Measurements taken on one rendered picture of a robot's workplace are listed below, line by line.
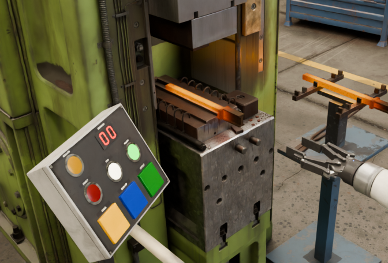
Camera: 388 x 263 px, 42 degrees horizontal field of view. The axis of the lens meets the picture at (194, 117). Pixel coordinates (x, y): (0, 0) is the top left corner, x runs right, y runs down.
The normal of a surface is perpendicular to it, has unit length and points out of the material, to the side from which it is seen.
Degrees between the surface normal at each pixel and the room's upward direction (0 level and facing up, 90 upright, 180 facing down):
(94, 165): 60
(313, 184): 0
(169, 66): 90
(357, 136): 0
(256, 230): 90
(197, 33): 90
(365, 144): 0
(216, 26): 90
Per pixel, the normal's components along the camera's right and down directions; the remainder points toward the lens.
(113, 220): 0.77, -0.30
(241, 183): 0.66, 0.33
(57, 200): -0.40, 0.46
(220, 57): -0.75, 0.35
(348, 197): -0.04, -0.87
